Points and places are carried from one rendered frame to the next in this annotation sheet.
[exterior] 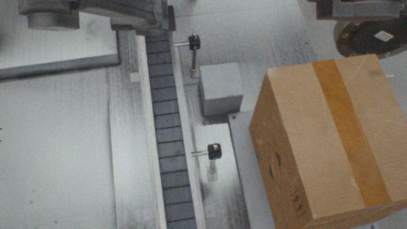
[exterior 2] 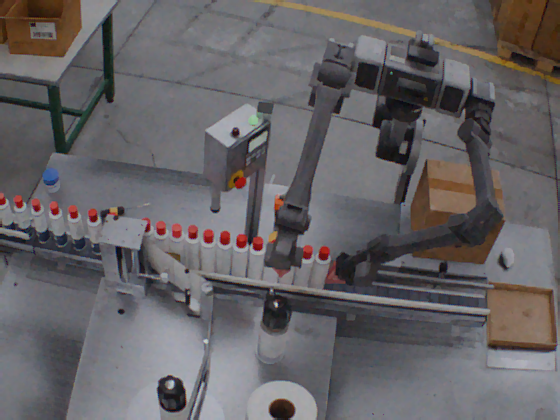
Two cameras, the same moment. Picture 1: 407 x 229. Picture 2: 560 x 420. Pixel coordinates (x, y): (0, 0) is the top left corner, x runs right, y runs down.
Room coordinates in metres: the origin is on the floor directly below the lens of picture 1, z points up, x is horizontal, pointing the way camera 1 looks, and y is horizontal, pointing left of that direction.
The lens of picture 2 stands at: (0.61, 1.52, 2.88)
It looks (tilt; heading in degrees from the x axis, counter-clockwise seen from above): 50 degrees down; 281
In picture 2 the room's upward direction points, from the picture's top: 9 degrees clockwise
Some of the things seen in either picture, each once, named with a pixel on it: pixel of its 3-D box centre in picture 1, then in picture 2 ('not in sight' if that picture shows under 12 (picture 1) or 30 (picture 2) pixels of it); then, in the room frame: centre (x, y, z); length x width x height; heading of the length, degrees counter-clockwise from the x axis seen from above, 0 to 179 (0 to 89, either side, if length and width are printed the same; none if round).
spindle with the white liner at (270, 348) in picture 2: not in sight; (273, 329); (0.79, 0.43, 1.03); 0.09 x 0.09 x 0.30
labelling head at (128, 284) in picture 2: not in sight; (126, 255); (1.32, 0.34, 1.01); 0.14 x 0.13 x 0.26; 11
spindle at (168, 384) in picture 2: not in sight; (173, 404); (0.97, 0.79, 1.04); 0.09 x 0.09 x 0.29
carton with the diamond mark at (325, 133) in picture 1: (326, 152); (457, 212); (0.31, -0.28, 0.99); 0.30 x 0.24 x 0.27; 13
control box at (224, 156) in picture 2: not in sight; (236, 148); (1.04, 0.11, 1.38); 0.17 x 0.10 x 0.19; 66
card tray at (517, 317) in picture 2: not in sight; (522, 315); (-0.06, -0.02, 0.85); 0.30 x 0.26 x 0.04; 11
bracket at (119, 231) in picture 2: not in sight; (122, 231); (1.31, 0.35, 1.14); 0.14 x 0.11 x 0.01; 11
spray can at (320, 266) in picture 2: not in sight; (320, 268); (0.73, 0.13, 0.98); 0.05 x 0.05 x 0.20
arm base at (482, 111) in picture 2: not in sight; (479, 116); (0.36, -0.29, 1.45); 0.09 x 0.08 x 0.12; 5
